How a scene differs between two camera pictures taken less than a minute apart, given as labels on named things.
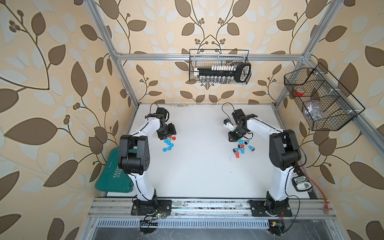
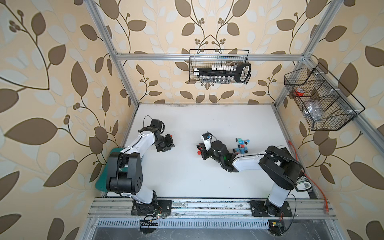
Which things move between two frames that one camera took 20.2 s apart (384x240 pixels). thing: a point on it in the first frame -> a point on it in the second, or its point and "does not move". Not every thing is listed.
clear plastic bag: [314, 112] does not move
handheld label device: [301, 183] does not move
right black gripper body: [236, 134] -> [210, 153]
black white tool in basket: [224, 74] does not move
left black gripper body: [166, 131] -> [163, 143]
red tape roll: [299, 92] does not move
